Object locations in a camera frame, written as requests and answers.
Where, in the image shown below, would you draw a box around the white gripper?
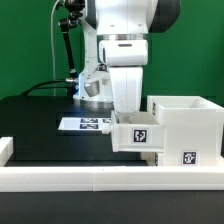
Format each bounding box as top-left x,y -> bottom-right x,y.
109,66 -> 143,116

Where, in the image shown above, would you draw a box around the white drawer box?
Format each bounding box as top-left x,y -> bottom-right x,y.
102,111 -> 165,153
140,152 -> 158,166

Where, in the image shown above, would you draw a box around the white drawer cabinet frame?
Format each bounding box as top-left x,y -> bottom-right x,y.
147,96 -> 224,166

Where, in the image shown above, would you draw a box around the white front drawer box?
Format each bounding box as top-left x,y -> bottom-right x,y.
140,152 -> 158,166

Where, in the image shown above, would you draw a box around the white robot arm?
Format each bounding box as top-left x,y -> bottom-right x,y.
76,0 -> 180,116

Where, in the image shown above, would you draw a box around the white marker sheet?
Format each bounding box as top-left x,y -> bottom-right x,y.
58,117 -> 111,131

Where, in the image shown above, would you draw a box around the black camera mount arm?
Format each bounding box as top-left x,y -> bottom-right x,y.
54,0 -> 88,84

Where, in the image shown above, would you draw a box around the grey cable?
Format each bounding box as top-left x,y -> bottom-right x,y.
49,0 -> 65,98

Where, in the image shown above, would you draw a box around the black cable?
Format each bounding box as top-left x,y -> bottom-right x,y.
20,79 -> 80,98

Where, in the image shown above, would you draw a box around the white fence frame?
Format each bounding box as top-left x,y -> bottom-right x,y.
0,137 -> 224,192

